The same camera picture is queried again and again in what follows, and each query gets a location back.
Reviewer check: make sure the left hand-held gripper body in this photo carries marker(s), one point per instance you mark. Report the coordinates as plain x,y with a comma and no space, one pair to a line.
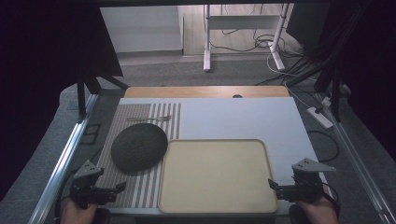
85,183

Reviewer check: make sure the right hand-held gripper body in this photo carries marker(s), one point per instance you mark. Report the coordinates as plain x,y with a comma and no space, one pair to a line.
306,183

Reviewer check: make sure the person's right hand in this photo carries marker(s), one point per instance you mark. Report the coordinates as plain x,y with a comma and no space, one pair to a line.
317,213

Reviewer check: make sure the person's left hand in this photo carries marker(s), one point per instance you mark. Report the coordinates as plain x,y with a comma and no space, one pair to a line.
74,214

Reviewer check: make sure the black round plate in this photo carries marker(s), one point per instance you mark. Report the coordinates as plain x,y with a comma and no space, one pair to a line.
138,147

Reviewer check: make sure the beige rectangular tray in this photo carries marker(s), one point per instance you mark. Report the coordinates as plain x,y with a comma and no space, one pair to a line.
218,177

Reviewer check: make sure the white power strip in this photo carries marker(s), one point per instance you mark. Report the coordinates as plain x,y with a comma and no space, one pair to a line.
320,117

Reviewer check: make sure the white board sheet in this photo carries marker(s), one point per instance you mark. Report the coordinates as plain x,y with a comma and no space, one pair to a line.
243,118

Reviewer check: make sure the striped woven placemat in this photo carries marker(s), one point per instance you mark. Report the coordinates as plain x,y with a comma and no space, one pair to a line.
130,112

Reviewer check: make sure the metal fork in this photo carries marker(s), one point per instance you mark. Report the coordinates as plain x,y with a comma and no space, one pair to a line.
155,118

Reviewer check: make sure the wooden table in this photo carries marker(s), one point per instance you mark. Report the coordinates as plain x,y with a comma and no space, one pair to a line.
199,91

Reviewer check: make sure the black panel on stand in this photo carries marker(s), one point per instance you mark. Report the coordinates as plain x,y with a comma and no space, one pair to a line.
93,46

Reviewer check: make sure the aluminium rail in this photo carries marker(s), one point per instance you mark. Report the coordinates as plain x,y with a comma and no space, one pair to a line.
67,155
358,161

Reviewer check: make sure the white desk frame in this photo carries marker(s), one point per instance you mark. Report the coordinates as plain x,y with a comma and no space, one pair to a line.
239,21

